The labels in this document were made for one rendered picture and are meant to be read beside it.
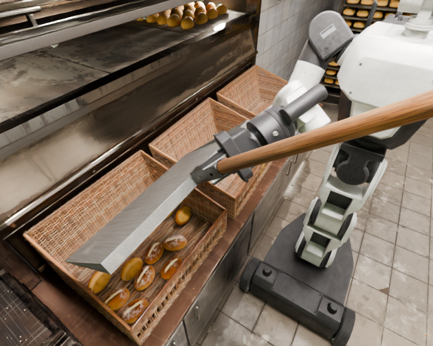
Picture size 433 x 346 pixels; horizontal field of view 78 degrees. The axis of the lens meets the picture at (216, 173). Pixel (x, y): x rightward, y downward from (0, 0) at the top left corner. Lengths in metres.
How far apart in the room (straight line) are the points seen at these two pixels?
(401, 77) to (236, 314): 1.38
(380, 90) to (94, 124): 0.94
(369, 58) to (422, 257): 1.69
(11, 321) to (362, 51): 1.12
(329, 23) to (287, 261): 1.24
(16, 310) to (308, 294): 1.25
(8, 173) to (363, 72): 1.05
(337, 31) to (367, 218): 1.66
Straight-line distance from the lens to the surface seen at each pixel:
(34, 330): 0.88
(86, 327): 1.16
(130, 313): 1.06
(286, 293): 1.58
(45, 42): 0.80
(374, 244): 2.19
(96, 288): 1.15
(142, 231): 0.55
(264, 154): 0.47
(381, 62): 0.81
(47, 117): 1.00
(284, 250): 1.72
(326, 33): 0.89
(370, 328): 1.87
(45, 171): 1.06
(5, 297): 0.97
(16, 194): 1.04
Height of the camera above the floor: 1.60
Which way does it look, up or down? 43 degrees down
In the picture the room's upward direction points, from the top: straight up
